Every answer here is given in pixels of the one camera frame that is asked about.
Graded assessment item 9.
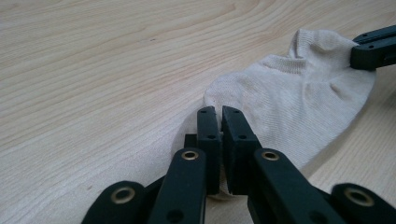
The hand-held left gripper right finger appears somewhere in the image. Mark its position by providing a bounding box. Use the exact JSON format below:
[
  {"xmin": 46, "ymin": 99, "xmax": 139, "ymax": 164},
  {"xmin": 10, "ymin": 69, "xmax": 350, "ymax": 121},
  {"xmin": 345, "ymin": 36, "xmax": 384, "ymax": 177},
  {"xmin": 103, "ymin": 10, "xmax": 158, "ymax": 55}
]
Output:
[{"xmin": 220, "ymin": 105, "xmax": 345, "ymax": 224}]

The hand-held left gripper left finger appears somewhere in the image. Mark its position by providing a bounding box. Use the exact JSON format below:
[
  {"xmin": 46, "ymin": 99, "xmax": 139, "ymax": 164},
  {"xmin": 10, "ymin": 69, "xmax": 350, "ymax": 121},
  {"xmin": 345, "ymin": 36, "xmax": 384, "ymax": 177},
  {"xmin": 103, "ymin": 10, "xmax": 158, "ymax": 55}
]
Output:
[{"xmin": 148, "ymin": 105, "xmax": 224, "ymax": 224}]

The beige ankle sock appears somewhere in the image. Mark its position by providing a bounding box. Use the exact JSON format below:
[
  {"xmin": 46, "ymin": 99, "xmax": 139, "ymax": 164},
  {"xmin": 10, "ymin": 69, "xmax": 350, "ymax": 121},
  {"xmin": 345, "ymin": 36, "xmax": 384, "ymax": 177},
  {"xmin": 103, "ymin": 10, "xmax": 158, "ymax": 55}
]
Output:
[{"xmin": 170, "ymin": 28, "xmax": 377, "ymax": 201}]

